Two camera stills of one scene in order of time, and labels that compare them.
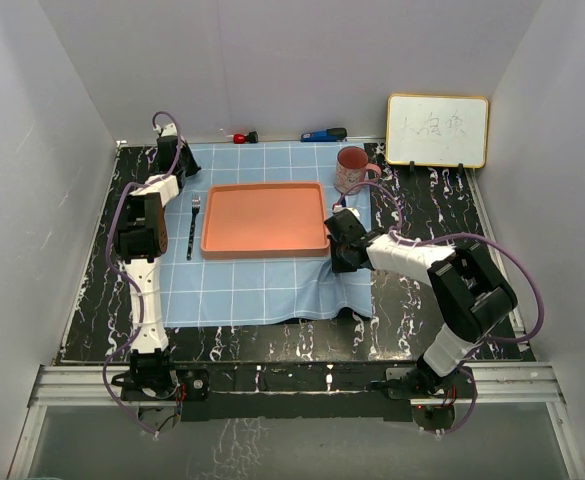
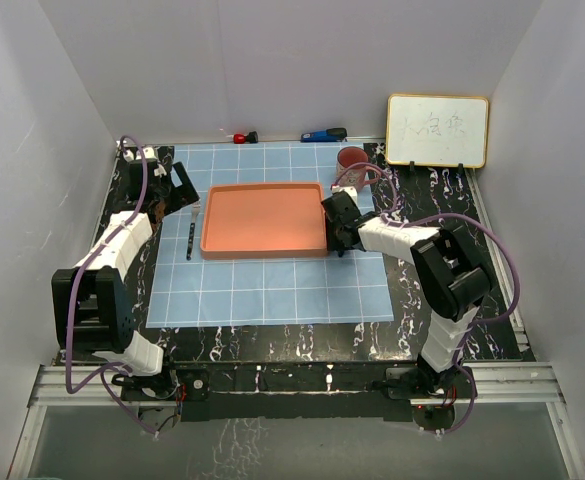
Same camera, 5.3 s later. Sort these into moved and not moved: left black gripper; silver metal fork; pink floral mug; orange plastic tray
Moved: left black gripper
Not moved: pink floral mug; orange plastic tray; silver metal fork
